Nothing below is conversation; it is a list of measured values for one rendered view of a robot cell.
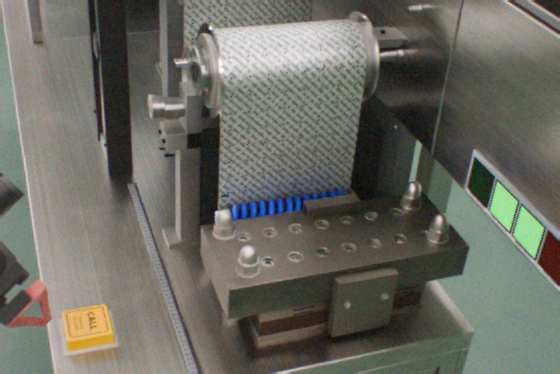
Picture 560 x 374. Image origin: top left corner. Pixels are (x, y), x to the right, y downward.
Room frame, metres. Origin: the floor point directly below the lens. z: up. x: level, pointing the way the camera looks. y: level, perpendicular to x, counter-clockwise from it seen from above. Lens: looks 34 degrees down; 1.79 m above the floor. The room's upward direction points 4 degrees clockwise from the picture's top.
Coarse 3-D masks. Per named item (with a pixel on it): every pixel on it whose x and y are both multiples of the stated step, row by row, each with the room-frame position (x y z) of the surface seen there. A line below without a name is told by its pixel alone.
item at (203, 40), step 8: (360, 32) 1.18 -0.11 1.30; (200, 40) 1.13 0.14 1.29; (208, 40) 1.10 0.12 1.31; (368, 40) 1.17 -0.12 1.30; (208, 48) 1.09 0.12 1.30; (368, 48) 1.16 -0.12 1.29; (208, 56) 1.08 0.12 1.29; (368, 56) 1.15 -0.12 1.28; (216, 64) 1.06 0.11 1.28; (368, 64) 1.15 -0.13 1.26; (216, 72) 1.06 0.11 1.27; (368, 72) 1.15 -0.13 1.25; (216, 80) 1.05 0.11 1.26; (368, 80) 1.15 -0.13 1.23; (216, 88) 1.05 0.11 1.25; (208, 96) 1.08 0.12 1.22; (216, 96) 1.05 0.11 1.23; (208, 104) 1.08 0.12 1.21
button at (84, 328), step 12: (72, 312) 0.89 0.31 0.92; (84, 312) 0.89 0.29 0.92; (96, 312) 0.90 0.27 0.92; (108, 312) 0.90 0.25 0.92; (72, 324) 0.86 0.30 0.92; (84, 324) 0.87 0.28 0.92; (96, 324) 0.87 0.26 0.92; (108, 324) 0.87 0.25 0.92; (72, 336) 0.84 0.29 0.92; (84, 336) 0.84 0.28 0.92; (96, 336) 0.85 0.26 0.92; (108, 336) 0.85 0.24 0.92; (72, 348) 0.83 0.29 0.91; (84, 348) 0.84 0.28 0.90
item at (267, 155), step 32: (224, 128) 1.05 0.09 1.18; (256, 128) 1.07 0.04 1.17; (288, 128) 1.09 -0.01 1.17; (320, 128) 1.11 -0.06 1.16; (352, 128) 1.13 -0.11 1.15; (224, 160) 1.05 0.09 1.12; (256, 160) 1.07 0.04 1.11; (288, 160) 1.09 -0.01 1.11; (320, 160) 1.11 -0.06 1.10; (352, 160) 1.14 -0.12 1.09; (224, 192) 1.05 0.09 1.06; (256, 192) 1.07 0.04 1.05; (288, 192) 1.09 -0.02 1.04; (320, 192) 1.12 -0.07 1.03
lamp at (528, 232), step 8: (520, 216) 0.86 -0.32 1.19; (528, 216) 0.84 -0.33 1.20; (520, 224) 0.85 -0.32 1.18; (528, 224) 0.84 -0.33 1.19; (536, 224) 0.83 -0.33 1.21; (520, 232) 0.85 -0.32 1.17; (528, 232) 0.83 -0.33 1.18; (536, 232) 0.82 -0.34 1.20; (520, 240) 0.84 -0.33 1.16; (528, 240) 0.83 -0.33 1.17; (536, 240) 0.82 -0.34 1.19; (528, 248) 0.83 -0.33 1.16; (536, 248) 0.81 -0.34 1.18
